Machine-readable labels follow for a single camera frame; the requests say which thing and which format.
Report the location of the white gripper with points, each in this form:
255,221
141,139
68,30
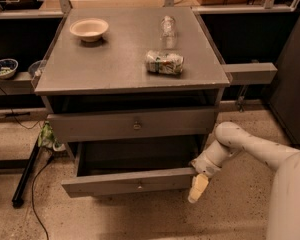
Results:
202,166

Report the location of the grey drawer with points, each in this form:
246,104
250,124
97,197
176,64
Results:
112,167
113,125

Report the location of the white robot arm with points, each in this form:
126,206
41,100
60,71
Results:
284,206

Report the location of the grey top drawer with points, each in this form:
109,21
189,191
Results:
113,125

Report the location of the grey drawer cabinet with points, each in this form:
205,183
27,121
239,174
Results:
110,74

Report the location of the grey side shelf block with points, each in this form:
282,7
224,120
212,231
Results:
250,73

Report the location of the crushed green white can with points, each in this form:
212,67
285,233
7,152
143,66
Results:
164,63

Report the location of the clear plastic bottle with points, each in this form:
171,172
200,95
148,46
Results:
168,32

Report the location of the green white bag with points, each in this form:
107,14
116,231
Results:
47,139

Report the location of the beige bowl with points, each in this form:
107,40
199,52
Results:
90,29

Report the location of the black pole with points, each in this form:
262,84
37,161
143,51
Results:
17,200

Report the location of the clear glass bowl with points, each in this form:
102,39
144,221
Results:
36,69

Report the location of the grey left counter shelf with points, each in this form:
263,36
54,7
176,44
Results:
19,84

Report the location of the blue patterned bowl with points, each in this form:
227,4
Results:
8,68

